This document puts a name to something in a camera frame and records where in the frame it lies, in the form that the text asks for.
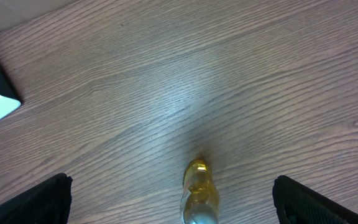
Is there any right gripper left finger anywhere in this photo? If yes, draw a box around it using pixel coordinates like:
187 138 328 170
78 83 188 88
0 173 73 224

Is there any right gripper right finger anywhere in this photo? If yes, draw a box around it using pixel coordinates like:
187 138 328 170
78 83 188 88
272 175 358 224

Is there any yellow liquid bottle silver cap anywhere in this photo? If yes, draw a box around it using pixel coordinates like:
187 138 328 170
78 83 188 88
180 159 219 224

